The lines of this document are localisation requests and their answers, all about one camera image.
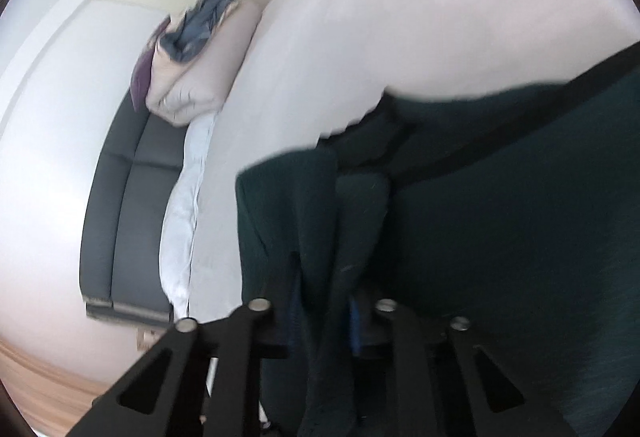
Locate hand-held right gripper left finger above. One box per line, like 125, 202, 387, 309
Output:
72, 299, 289, 437

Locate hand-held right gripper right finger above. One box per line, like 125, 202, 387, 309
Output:
350, 298, 567, 437

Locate dark green garment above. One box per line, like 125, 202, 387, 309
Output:
235, 54, 640, 437

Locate blue denim clothes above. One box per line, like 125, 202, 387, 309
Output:
160, 0, 238, 64

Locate white pillow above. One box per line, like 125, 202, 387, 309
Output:
159, 112, 219, 314

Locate grey padded headboard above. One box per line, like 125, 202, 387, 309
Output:
80, 92, 187, 324

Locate folded beige duvet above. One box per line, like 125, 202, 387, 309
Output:
145, 0, 263, 128

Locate purple pillow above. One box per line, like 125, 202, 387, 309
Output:
131, 14, 173, 113

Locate white bed sheet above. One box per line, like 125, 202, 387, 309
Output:
187, 0, 640, 323

